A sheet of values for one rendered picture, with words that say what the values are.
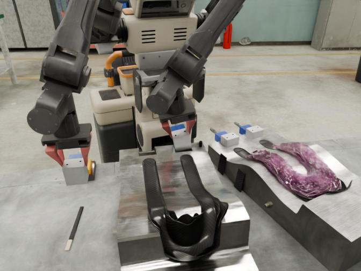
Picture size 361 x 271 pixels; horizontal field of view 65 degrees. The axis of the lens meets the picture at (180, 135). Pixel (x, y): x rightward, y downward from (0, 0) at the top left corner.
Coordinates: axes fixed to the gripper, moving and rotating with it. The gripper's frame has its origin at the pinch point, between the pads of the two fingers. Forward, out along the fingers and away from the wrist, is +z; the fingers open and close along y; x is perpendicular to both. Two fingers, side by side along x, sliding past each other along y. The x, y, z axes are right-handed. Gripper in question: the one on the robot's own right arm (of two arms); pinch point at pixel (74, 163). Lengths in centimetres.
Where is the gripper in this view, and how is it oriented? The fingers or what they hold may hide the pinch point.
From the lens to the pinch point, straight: 74.1
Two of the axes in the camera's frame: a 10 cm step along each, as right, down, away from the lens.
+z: 0.0, 8.5, 5.3
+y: 9.8, -0.9, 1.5
